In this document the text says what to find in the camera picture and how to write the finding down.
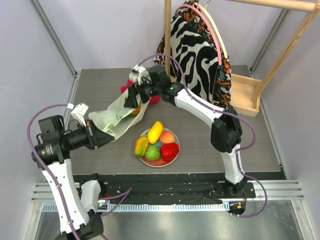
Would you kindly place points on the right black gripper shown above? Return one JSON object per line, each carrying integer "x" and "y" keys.
{"x": 138, "y": 93}

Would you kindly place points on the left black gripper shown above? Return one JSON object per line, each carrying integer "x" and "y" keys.
{"x": 95, "y": 137}

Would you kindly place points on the fake orange pineapple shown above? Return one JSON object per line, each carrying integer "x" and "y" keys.
{"x": 131, "y": 114}

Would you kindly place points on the translucent plastic bag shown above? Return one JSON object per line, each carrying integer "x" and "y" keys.
{"x": 110, "y": 120}

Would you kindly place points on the fake yellow fruit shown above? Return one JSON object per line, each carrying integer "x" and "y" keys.
{"x": 155, "y": 132}

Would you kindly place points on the fake orange green mango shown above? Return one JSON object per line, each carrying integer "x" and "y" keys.
{"x": 141, "y": 146}

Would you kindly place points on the fake peach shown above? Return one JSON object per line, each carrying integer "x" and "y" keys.
{"x": 167, "y": 137}

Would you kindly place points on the fake green custard apple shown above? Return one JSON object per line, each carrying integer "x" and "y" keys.
{"x": 152, "y": 154}

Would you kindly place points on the fake red fruit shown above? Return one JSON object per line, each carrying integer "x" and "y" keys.
{"x": 169, "y": 151}

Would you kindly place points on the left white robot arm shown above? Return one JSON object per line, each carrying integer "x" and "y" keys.
{"x": 77, "y": 206}

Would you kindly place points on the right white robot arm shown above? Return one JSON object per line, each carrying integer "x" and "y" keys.
{"x": 224, "y": 125}

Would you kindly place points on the red folded cloth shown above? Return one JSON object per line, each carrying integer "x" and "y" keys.
{"x": 153, "y": 100}

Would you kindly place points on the red and teal plate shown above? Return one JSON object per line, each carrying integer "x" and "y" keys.
{"x": 159, "y": 163}

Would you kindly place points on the black white patterned garment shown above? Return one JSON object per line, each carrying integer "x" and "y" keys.
{"x": 197, "y": 58}

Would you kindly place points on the pink hanger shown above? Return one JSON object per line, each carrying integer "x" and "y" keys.
{"x": 209, "y": 27}

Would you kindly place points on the orange grey patterned garment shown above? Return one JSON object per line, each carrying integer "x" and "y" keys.
{"x": 222, "y": 85}

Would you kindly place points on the wooden clothes rack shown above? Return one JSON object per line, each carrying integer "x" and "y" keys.
{"x": 246, "y": 91}

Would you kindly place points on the cream hanger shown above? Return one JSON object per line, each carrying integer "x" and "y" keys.
{"x": 215, "y": 28}

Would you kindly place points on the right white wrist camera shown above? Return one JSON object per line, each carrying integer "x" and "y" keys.
{"x": 137, "y": 73}

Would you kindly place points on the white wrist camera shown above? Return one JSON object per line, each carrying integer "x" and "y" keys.
{"x": 137, "y": 73}
{"x": 78, "y": 112}

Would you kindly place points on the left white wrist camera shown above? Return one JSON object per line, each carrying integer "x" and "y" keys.
{"x": 78, "y": 112}

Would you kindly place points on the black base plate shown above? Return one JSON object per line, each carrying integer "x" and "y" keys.
{"x": 168, "y": 189}

